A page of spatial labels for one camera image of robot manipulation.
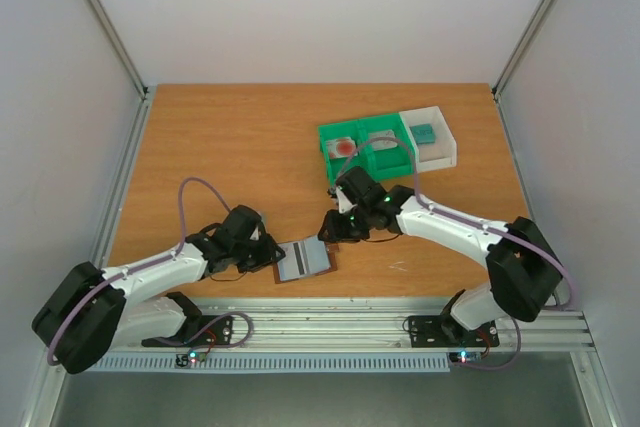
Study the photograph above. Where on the blue slotted cable duct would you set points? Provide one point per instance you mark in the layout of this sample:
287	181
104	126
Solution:
271	363

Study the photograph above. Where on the aluminium upright profile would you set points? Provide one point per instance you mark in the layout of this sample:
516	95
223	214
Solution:
118	46
536	21

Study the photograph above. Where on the right aluminium upright profile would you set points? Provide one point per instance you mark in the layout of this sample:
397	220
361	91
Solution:
536	21

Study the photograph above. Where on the green double bin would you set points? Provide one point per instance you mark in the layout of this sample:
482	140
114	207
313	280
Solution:
380	165

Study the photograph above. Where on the controller board with leds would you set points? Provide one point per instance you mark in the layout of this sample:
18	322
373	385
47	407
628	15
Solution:
465	357
192	359

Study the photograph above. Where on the white card with stripe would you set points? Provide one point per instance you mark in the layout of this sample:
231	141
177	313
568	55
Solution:
291	267

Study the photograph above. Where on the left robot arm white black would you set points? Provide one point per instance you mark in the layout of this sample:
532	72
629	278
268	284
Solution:
93	310

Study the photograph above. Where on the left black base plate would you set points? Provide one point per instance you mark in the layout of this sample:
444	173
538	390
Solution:
222	329

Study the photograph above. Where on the red white card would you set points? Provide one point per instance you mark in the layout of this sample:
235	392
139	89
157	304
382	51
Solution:
342	147

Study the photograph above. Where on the left aluminium upright profile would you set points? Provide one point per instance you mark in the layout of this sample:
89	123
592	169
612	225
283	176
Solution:
118	46

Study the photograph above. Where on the teal card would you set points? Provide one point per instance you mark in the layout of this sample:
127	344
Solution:
423	134

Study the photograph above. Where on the left controller board with leds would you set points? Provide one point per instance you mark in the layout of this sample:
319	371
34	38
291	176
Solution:
192	359

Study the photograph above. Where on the right controller board with leds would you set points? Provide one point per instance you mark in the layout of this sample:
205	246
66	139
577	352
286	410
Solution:
465	357

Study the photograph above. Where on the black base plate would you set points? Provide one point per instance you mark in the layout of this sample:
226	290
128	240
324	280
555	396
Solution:
222	329
430	331

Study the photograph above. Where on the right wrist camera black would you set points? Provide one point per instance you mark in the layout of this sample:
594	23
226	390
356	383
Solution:
356	188

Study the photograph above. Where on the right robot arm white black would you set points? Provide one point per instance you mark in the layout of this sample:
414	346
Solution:
523	272

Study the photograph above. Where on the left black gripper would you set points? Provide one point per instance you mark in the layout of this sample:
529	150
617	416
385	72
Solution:
268	256

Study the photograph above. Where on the white bin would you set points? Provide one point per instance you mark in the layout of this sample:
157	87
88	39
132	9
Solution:
440	155

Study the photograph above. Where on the brown leather card holder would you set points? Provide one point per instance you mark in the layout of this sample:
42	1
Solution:
319	258

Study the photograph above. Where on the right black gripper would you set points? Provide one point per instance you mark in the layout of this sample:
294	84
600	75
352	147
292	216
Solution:
335	229

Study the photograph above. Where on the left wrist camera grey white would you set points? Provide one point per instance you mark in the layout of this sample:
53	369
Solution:
259	229

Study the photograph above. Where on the aluminium front rail frame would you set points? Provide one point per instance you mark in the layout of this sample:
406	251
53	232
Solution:
352	324

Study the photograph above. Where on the grey card in bin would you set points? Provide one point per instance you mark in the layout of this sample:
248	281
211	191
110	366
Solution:
382	140

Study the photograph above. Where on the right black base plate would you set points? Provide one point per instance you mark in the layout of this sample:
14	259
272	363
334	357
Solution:
430	331

